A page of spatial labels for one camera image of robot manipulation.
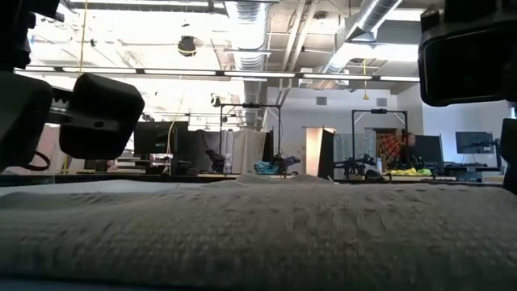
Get black hanging ceiling speaker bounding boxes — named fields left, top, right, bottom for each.
left=176, top=35, right=198, bottom=58

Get dark desk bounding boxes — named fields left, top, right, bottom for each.
left=438, top=161, right=506, bottom=183

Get black monitor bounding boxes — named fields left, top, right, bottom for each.
left=132, top=120, right=190, bottom=161

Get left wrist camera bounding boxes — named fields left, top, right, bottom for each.
left=59, top=72, right=146, bottom=161

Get black cable loop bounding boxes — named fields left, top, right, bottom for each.
left=22, top=150, right=53, bottom=172

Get orange patterned cloth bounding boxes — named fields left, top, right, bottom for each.
left=376, top=132, right=401, bottom=161

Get long ceiling light bar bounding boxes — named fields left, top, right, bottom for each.
left=14, top=66, right=421, bottom=82

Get monitor on black arm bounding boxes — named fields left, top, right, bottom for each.
left=455, top=131, right=504, bottom=171

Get turquoise cloth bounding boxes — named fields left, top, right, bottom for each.
left=254, top=160, right=282, bottom=175

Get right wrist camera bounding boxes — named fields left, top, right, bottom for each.
left=418, top=7, right=517, bottom=108

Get person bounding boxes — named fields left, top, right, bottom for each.
left=393, top=129, right=419, bottom=167

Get beige door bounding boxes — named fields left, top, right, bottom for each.
left=305, top=126, right=336, bottom=177

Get black background robot arms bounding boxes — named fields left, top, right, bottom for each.
left=272, top=153, right=302, bottom=175

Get dark monitor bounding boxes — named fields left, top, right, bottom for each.
left=411, top=134, right=444, bottom=165

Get thin yellow cable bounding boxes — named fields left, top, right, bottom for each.
left=166, top=91, right=186, bottom=175

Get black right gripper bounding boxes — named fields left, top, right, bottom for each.
left=422, top=0, right=517, bottom=25

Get grey-beige towel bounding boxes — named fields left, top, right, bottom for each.
left=0, top=173, right=517, bottom=290

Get black aluminium table frame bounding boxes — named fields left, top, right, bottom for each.
left=0, top=172, right=506, bottom=188

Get grey cloth partition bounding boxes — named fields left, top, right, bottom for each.
left=187, top=129, right=235, bottom=173

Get white cloth partition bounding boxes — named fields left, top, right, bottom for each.
left=232, top=128, right=267, bottom=175

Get yellow cloth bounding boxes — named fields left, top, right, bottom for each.
left=381, top=167, right=433, bottom=177

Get yellow hanging cord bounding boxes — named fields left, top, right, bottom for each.
left=362, top=58, right=371, bottom=101

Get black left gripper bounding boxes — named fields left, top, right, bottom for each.
left=0, top=0, right=65, bottom=171

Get black station frame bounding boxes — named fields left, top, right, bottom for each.
left=350, top=108, right=409, bottom=171
left=219, top=103, right=283, bottom=175

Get slanted silver ventilation duct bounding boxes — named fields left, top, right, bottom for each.
left=321, top=0, right=405, bottom=76

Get black panel board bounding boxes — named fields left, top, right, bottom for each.
left=318, top=129, right=336, bottom=179

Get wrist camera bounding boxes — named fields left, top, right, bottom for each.
left=59, top=72, right=146, bottom=161
left=418, top=7, right=517, bottom=108

